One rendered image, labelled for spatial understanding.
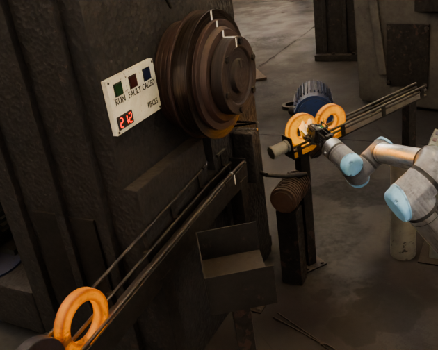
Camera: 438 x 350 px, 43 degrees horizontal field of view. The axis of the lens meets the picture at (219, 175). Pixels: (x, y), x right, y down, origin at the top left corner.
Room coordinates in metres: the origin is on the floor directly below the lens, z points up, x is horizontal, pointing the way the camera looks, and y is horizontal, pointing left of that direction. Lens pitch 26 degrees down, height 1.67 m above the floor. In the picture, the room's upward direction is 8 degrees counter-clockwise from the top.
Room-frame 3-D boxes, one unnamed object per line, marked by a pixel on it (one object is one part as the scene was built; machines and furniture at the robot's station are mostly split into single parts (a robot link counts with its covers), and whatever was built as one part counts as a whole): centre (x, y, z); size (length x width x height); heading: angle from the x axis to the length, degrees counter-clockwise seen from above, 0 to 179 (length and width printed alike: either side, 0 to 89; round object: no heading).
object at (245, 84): (1.96, -0.11, 1.11); 0.28 x 0.06 x 0.28; 149
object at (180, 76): (2.01, -0.03, 1.11); 0.47 x 0.06 x 0.47; 149
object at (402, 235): (2.26, -0.85, 0.26); 0.12 x 0.12 x 0.52
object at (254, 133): (2.22, -0.14, 0.68); 0.11 x 0.08 x 0.24; 59
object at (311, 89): (4.15, -0.82, 0.17); 0.57 x 0.31 x 0.34; 169
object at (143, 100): (1.77, 0.24, 1.15); 0.26 x 0.02 x 0.18; 149
